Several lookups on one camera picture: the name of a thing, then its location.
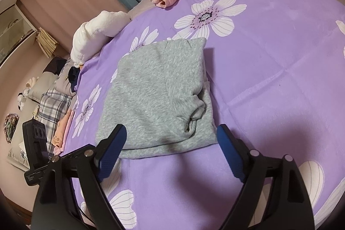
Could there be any grey knit sweatshirt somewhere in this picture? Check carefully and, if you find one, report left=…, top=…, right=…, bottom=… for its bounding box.
left=95, top=38, right=216, bottom=159

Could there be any glass door cabinet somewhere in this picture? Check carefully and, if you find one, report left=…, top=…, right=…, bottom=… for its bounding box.
left=1, top=4, right=37, bottom=65

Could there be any grey plaid pillow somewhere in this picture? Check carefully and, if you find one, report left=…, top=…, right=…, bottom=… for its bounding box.
left=38, top=87, right=72, bottom=158

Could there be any white plush blanket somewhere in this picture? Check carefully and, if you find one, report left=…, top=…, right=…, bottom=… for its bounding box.
left=70, top=11, right=131, bottom=66

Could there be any dark navy garment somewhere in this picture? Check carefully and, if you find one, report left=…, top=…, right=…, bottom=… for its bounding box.
left=68, top=67, right=81, bottom=93

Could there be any stack of tan papers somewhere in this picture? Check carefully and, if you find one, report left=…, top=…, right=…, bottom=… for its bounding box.
left=36, top=27, right=58, bottom=58

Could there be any orange pink folded cloth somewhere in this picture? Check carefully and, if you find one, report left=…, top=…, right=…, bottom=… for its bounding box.
left=52, top=109, right=75, bottom=155

